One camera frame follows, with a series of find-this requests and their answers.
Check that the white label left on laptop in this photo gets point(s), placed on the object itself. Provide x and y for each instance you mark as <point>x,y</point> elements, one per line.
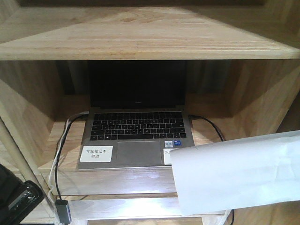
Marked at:
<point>96,154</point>

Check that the white label on laptop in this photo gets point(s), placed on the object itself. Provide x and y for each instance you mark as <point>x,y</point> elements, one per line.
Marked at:
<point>96,154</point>
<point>167,156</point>

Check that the grey laptop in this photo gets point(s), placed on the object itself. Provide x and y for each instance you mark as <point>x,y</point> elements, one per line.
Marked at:
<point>138,107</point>

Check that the white paper sheet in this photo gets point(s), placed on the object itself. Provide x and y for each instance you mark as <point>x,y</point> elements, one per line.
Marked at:
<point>238,173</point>

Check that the grey usb adapter hub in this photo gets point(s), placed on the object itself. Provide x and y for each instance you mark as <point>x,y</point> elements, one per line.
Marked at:
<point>63,211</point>

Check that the black orange stapler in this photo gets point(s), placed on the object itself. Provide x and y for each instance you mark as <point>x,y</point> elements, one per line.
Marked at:
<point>17,198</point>

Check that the white label right on laptop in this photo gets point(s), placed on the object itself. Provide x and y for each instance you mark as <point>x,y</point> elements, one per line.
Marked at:
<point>167,156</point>

